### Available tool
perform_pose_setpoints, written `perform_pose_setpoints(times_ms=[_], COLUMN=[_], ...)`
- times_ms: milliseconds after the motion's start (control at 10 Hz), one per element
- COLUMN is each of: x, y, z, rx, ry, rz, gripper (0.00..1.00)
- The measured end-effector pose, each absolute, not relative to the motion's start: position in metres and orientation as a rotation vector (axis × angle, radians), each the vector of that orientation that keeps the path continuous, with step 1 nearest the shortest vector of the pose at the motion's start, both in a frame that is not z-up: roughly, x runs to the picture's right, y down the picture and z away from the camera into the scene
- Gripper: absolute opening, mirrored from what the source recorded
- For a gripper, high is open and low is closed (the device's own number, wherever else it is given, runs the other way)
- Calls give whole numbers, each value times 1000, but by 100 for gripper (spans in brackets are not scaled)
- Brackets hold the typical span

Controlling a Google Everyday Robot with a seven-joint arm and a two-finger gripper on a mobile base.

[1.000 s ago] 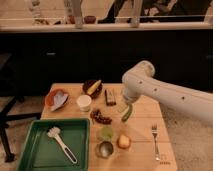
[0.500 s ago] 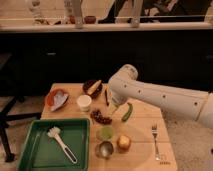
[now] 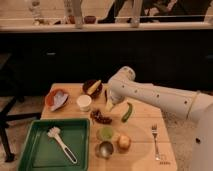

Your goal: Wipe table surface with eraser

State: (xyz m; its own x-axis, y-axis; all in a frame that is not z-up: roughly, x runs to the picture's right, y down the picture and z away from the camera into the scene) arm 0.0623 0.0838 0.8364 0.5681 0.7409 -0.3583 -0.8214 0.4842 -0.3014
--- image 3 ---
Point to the dark brown bowl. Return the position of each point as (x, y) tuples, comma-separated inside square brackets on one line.
[(88, 84)]

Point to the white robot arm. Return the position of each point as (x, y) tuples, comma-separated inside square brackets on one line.
[(193, 105)]

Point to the black chair base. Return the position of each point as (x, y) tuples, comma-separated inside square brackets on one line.
[(4, 116)]

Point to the yellow corn cob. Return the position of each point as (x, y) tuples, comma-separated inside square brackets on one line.
[(93, 88)]

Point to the metal measuring cup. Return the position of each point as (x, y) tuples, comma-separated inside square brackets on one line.
[(105, 149)]

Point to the green plastic tray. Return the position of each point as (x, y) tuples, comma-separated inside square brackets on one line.
[(42, 153)]

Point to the silver fork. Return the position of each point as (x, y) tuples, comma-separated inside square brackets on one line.
[(154, 134)]

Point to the yellow apple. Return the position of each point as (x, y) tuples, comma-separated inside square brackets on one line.
[(124, 142)]

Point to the brown bowl on shelf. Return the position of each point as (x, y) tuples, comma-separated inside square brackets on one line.
[(89, 19)]

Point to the white cup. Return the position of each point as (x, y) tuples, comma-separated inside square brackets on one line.
[(84, 102)]

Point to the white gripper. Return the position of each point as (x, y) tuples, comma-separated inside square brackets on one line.
[(110, 105)]

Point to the white dish brush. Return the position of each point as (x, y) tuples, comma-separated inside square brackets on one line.
[(54, 132)]

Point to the grey cloth in bowl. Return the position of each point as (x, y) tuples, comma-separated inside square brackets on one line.
[(58, 100)]

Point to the orange bowl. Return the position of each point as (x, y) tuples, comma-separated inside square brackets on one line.
[(50, 95)]

